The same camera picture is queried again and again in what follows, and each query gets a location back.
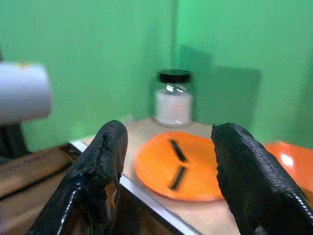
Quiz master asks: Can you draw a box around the white cylinder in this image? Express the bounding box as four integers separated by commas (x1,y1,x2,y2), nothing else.
0,62,54,126

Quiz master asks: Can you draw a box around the orange bowl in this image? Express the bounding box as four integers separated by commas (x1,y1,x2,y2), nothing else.
265,141,313,198

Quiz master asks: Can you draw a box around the orange round plate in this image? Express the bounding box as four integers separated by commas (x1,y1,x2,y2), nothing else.
134,131,226,202

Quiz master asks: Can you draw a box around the glass jar with black lid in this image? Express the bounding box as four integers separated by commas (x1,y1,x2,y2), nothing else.
153,69,196,128

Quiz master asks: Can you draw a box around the short black strip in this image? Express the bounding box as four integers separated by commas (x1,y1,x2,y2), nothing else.
169,165,188,191
168,139,188,163

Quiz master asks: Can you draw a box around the brown cardboard box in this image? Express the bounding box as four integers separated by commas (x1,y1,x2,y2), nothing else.
0,143,83,235

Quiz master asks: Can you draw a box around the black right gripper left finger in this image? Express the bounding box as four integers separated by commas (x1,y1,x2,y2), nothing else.
25,119,129,235

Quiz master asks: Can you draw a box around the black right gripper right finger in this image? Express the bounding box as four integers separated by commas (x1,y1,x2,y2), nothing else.
211,122,313,235

